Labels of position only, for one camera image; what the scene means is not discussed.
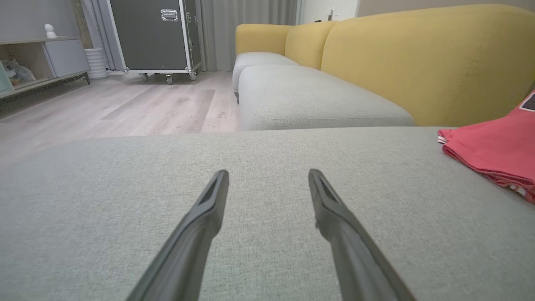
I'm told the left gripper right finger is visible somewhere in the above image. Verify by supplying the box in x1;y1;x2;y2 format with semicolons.
308;169;416;301

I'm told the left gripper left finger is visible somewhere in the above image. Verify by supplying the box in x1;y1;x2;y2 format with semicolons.
125;169;229;301

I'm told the red and white jersey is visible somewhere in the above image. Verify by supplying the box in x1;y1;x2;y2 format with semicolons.
437;90;535;204

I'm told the wide grey sofa seat cushion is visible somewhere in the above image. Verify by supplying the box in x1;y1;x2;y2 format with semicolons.
0;127;535;301

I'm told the long yellow sofa backrest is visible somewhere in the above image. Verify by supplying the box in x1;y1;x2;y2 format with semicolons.
321;4;535;127

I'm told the white ribbed cylinder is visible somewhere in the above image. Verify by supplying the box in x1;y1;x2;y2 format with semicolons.
85;48;109;80

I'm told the black wheeled flight case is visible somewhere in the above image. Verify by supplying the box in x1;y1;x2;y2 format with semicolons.
107;0;202;85

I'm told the short yellow sofa backrest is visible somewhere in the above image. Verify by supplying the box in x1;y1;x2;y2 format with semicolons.
285;21;340;71

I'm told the grey low sideboard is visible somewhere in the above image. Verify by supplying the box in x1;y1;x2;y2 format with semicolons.
0;37;91;99

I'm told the yellow sofa armrest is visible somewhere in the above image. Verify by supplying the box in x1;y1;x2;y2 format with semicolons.
235;24;295;57

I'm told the wide grey curtain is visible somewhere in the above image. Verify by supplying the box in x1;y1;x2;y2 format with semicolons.
200;0;299;71

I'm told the grey plush toy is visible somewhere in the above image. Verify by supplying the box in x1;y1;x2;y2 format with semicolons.
0;59;36;87

